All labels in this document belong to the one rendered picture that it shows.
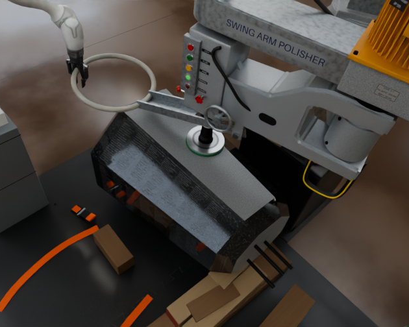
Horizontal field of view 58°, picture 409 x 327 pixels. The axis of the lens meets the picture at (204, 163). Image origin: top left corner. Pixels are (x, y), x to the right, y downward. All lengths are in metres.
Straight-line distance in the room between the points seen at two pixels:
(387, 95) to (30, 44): 3.68
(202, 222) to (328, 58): 1.00
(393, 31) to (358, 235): 2.00
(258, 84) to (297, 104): 0.20
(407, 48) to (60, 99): 2.95
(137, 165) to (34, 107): 1.69
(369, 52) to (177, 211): 1.19
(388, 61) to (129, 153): 1.42
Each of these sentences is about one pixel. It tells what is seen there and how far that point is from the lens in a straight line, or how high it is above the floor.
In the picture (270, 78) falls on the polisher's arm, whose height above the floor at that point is 1.39.
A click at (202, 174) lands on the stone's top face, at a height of 0.82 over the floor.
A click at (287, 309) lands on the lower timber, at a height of 0.13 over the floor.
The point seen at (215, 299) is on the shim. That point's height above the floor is 0.26.
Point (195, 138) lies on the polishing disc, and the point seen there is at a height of 0.85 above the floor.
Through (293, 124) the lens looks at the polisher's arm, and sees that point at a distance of 1.57.
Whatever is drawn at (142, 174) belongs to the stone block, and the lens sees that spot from 2.09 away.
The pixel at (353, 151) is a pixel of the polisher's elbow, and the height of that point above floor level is 1.32.
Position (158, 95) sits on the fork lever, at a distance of 2.17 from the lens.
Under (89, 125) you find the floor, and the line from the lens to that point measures 3.34.
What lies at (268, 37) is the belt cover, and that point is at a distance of 1.41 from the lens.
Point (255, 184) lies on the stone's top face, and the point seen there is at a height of 0.82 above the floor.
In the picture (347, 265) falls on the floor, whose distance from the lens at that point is 2.87.
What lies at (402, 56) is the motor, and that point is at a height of 1.75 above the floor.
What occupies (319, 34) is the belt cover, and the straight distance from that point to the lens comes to 1.40.
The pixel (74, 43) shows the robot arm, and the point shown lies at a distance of 2.19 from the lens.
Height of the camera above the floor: 2.35
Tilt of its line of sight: 51 degrees down
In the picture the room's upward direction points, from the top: 9 degrees clockwise
